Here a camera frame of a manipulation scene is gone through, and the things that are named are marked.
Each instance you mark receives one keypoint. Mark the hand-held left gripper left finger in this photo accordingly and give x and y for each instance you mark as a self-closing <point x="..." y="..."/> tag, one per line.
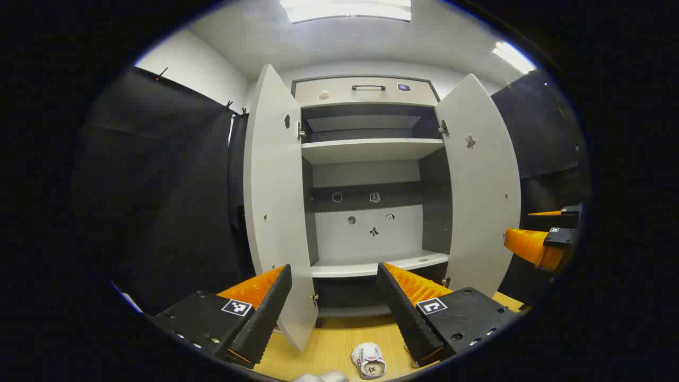
<point x="265" y="313"/>

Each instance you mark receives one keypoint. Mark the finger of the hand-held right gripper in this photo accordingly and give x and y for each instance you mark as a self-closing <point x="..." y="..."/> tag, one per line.
<point x="572" y="210"/>
<point x="562" y="237"/>

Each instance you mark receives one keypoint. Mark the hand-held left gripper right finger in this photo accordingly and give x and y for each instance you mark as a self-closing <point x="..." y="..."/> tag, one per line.
<point x="406" y="318"/>

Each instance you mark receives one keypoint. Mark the grey shoe cabinet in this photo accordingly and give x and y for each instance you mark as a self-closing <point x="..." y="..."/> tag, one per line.
<point x="366" y="151"/>

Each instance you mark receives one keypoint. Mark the grey cabinet door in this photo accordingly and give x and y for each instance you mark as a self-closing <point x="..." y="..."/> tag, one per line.
<point x="276" y="201"/>
<point x="482" y="201"/>

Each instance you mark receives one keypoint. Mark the large ceiling light panel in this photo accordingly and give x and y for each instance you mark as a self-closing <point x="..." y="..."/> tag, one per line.
<point x="345" y="10"/>

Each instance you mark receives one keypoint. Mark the narrow ceiling light panel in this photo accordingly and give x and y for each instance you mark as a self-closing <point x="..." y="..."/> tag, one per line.
<point x="513" y="55"/>

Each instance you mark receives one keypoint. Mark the beige cabinet drawer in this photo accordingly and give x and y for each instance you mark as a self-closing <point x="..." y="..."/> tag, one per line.
<point x="339" y="93"/>

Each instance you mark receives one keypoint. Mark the white shoe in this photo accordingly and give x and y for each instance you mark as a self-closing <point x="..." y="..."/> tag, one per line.
<point x="368" y="356"/>

